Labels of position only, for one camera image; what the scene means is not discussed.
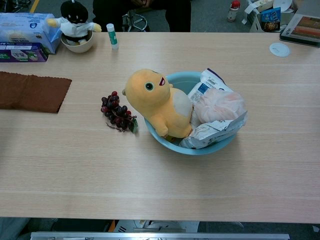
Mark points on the yellow plush animal toy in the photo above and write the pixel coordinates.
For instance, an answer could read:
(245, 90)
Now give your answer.
(150, 100)

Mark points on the white snack bag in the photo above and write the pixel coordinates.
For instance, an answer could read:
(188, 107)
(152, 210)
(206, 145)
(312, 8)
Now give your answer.
(207, 137)

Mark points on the white bag with blue label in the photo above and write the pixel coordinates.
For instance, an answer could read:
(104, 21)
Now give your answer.
(202, 87)

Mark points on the pink mesh bath sponge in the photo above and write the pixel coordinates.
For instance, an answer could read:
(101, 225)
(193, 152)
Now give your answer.
(217, 105)

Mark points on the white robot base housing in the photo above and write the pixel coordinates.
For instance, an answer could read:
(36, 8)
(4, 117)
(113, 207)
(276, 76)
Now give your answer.
(155, 226)

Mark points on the light blue plastic basin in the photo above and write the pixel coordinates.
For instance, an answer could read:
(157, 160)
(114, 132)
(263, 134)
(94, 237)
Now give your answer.
(181, 79)

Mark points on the dark red grape bunch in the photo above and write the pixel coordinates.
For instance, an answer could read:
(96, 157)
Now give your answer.
(115, 110)

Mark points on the green white glue stick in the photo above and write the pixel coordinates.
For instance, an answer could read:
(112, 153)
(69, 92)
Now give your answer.
(112, 36)

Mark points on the chrome stool base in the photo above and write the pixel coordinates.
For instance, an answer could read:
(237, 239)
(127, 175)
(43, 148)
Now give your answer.
(136, 22)

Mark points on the person in black clothes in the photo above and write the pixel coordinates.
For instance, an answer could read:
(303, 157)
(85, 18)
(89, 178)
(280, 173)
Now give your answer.
(175, 15)

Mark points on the beige bowl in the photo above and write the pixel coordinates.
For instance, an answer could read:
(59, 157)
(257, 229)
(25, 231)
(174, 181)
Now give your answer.
(78, 49)

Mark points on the black and white plush doll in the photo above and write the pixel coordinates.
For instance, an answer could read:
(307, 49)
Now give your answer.
(73, 22)

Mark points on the white bottle with red cap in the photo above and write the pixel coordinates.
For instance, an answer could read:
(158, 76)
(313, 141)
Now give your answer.
(233, 11)

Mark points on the brown cloth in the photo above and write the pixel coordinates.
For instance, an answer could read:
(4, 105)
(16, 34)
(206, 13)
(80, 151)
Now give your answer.
(30, 92)

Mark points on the white storage box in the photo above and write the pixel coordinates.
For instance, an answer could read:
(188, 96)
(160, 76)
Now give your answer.
(256, 22)

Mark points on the white round table cap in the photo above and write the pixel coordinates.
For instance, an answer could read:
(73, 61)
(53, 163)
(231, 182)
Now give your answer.
(279, 49)

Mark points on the blue snack bag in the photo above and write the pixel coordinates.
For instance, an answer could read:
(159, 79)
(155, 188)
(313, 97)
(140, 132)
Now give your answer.
(270, 20)

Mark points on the purple carton box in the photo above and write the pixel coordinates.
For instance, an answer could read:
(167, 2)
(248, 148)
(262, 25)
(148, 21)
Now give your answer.
(20, 52)

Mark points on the blue white tissue pack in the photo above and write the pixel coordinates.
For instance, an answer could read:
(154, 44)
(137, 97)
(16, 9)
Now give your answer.
(22, 27)

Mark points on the coloured pencil tin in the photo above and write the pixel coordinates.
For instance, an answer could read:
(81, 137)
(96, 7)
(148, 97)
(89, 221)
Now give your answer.
(303, 30)

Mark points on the aluminium rail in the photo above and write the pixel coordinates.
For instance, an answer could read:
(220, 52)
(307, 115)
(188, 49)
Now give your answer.
(160, 236)

